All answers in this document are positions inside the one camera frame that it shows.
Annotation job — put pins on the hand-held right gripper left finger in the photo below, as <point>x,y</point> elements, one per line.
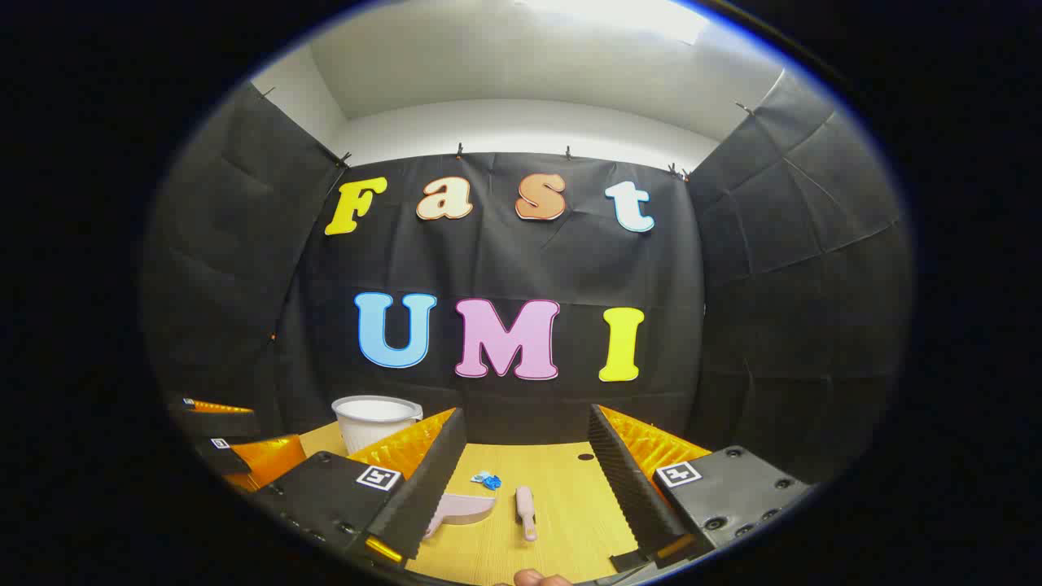
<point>431,480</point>

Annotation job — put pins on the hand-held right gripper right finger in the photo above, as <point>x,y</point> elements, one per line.
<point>623,488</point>

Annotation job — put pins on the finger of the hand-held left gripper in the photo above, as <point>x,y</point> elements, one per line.
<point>216,423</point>
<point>273,460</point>

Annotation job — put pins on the pink dustpan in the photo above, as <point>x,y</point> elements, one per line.
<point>468,509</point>

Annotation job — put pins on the blue paper trash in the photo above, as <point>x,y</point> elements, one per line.
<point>488,480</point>

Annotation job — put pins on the white garbage bin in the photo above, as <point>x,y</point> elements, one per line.
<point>370,423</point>

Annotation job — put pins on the small pink broom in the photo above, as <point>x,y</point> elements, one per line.
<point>527,509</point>

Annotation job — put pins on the wooden desktop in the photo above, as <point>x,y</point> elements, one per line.
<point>570,505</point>

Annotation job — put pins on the black backdrop cloth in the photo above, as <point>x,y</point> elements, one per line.
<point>521,260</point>

